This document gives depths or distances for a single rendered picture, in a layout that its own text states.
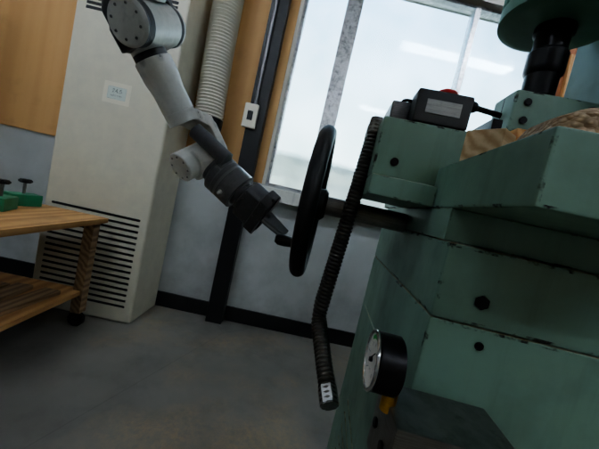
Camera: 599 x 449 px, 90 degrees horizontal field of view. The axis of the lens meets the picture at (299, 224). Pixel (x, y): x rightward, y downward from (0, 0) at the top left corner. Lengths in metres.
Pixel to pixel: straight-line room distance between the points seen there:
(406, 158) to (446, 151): 0.06
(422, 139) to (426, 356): 0.30
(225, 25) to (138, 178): 0.90
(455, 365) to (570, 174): 0.24
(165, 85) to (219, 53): 1.13
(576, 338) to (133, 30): 0.77
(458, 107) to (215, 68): 1.43
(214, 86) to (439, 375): 1.61
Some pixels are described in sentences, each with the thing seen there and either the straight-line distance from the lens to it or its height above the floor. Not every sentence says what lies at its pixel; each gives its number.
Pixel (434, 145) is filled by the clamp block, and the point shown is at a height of 0.93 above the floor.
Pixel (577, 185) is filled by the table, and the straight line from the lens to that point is 0.29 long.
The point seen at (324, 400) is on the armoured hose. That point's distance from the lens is 0.44.
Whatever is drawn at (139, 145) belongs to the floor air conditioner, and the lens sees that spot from 1.69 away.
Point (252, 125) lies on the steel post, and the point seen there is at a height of 1.16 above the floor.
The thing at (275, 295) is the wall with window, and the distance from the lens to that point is 1.87.
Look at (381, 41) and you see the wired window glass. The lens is 2.14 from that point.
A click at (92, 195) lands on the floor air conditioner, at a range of 1.79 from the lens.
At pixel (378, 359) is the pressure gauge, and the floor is 0.67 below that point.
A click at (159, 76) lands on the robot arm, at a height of 0.98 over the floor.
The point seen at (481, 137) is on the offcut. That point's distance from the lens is 0.44.
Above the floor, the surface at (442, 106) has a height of 0.99.
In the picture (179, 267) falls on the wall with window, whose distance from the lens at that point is 1.96.
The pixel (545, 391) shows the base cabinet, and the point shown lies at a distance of 0.48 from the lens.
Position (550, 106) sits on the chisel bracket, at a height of 1.05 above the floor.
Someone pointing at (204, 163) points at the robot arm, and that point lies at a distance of 0.68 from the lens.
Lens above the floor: 0.81
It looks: 4 degrees down
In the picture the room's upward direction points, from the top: 13 degrees clockwise
